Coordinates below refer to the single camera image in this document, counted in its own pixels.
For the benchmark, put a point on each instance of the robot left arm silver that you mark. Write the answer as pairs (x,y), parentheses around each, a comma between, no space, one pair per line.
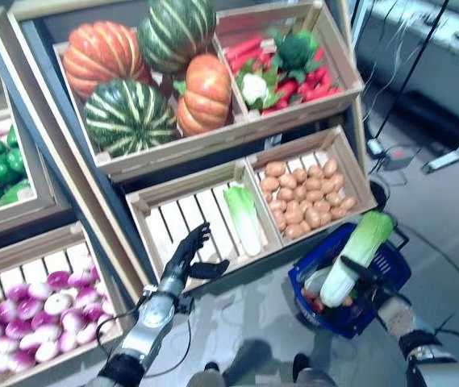
(152,318)

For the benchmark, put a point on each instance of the napa cabbage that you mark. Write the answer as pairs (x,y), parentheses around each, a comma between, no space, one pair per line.
(315,280)
(245,221)
(354,258)

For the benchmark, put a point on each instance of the white desk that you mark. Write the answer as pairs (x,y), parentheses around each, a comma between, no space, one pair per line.
(414,60)

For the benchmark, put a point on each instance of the wooden potato crate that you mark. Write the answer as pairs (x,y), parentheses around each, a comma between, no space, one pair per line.
(354,161)

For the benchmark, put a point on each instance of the green striped pumpkin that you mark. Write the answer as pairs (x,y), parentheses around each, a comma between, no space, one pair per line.
(130,119)
(176,36)

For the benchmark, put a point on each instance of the robot right arm silver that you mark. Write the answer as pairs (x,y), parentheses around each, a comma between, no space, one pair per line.
(398,318)

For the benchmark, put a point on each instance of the red carrot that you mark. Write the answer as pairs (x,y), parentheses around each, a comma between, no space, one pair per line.
(322,92)
(243,60)
(245,47)

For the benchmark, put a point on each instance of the black tripod stand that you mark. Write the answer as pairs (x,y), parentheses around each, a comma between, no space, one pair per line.
(410,66)

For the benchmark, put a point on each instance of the green broccoli head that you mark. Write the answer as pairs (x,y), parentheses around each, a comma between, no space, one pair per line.
(295,52)

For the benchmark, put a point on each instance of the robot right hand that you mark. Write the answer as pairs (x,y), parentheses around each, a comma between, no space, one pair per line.
(378,292)

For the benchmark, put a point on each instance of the small orange pumpkin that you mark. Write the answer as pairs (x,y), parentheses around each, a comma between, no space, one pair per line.
(207,94)

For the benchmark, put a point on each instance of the purple white turnip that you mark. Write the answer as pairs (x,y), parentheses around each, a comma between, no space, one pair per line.
(86,296)
(18,291)
(57,279)
(37,290)
(31,308)
(79,279)

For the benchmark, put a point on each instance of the large orange pumpkin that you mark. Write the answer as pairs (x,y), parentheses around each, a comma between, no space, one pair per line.
(104,58)

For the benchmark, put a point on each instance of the wooden pumpkin crate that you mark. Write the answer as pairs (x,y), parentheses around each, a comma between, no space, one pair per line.
(172,149)

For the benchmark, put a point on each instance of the wooden pepper crate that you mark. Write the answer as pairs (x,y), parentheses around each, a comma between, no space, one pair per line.
(31,161)

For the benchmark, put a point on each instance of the blue plastic shopping basket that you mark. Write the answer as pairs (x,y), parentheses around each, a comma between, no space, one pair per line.
(394,270)

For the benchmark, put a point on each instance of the white cauliflower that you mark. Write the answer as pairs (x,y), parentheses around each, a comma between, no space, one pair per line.
(255,88)

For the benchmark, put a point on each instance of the wooden cabbage crate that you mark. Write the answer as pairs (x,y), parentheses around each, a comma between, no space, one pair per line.
(172,217)

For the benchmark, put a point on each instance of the brown potato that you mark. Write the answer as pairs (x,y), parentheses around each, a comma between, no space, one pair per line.
(269,184)
(287,181)
(293,231)
(274,169)
(330,167)
(348,203)
(299,175)
(314,172)

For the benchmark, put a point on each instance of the wooden carrot crate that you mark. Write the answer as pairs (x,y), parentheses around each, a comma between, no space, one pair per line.
(342,56)

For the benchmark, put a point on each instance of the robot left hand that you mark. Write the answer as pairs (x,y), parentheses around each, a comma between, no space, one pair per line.
(180,266)

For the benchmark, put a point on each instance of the white topped turnip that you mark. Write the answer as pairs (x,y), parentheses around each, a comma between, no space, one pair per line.
(57,302)

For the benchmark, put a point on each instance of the wooden turnip crate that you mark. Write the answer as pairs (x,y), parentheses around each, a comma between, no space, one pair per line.
(23,250)

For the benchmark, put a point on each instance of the grey box with red button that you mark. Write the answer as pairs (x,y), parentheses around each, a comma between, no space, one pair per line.
(397,157)

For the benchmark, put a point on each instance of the black power adapter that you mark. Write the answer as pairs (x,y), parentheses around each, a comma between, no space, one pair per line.
(374,147)

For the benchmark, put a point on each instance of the robot right leg silver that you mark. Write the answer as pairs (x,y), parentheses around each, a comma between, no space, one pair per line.
(301,364)

